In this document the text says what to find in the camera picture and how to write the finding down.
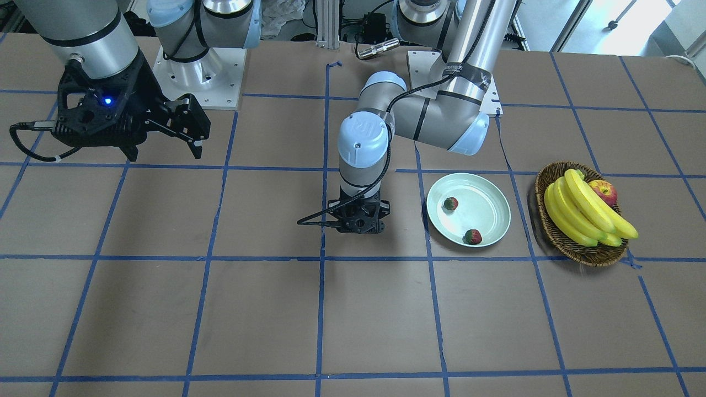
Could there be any light green plate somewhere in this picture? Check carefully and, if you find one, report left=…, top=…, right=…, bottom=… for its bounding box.
left=426, top=173, right=511, bottom=247

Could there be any yellow banana bunch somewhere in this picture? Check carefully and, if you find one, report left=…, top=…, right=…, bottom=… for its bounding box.
left=541, top=168, right=639, bottom=248

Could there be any small black adapter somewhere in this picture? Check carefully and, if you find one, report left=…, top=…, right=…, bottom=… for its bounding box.
left=360, top=12, right=387, bottom=44

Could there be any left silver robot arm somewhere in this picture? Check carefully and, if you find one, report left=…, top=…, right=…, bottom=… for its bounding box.
left=298, top=1, right=515, bottom=234

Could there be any strawberry with green top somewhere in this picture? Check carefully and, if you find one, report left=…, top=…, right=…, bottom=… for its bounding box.
left=443, top=196, right=459, bottom=212

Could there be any red yellow apple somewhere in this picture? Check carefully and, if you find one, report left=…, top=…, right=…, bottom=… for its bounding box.
left=589, top=179, right=618, bottom=207

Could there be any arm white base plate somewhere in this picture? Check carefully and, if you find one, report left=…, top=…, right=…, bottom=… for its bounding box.
left=407, top=50, right=502, bottom=105
left=152, top=48, right=249, bottom=111

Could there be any silver metal connector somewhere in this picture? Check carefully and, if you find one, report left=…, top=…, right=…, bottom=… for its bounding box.
left=355, top=38, right=400, bottom=61

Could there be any aluminium frame post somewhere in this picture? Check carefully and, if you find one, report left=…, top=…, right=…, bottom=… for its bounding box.
left=312, top=0, right=341, bottom=52

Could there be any woven wicker basket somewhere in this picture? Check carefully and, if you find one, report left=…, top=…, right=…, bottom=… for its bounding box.
left=534, top=161, right=629, bottom=267

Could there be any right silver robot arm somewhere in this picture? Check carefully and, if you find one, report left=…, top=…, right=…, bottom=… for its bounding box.
left=8, top=1, right=262, bottom=162

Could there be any red strawberry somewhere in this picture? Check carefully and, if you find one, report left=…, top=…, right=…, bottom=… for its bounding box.
left=462, top=229, right=483, bottom=245

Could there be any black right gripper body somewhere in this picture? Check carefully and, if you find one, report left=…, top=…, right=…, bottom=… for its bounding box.
left=51, top=53, right=210, bottom=148

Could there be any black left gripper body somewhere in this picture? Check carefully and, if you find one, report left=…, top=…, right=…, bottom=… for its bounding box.
left=297, top=194, right=391, bottom=234

